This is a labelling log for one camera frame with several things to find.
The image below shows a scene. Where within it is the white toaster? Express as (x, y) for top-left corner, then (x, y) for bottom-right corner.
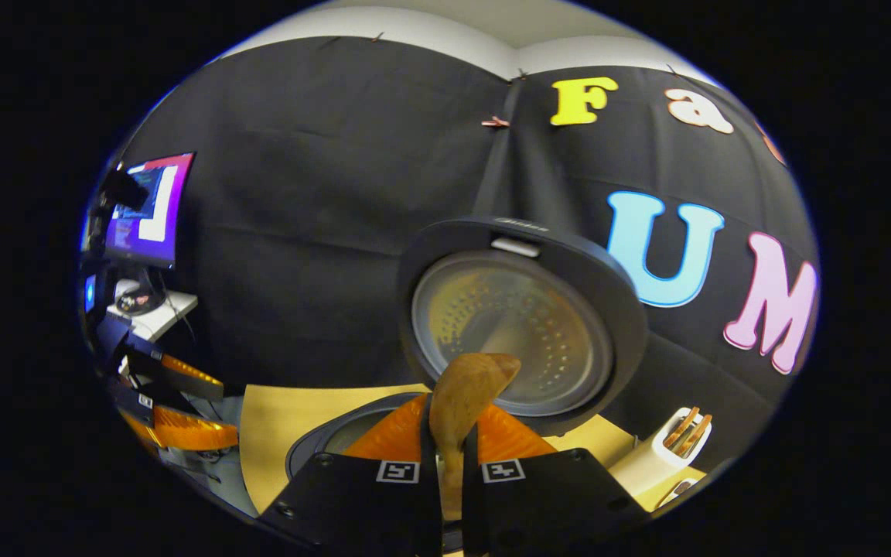
(608, 407), (713, 497)

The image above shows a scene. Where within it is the computer monitor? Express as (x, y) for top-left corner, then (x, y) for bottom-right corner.
(103, 152), (196, 314)

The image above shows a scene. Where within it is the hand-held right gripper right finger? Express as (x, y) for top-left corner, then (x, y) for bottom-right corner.
(463, 402), (647, 557)

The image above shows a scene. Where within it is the dark grey rice cooker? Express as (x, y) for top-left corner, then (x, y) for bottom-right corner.
(285, 217), (650, 480)

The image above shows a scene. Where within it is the toasted bread slice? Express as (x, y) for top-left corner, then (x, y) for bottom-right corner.
(674, 414), (713, 457)
(662, 407), (700, 448)

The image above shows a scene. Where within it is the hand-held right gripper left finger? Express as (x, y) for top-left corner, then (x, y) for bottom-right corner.
(260, 392), (444, 557)

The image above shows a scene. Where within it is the wooden spoon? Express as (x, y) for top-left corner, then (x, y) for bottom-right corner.
(428, 353), (522, 521)

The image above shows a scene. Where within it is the white side table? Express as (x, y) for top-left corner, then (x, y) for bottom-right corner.
(108, 290), (199, 341)

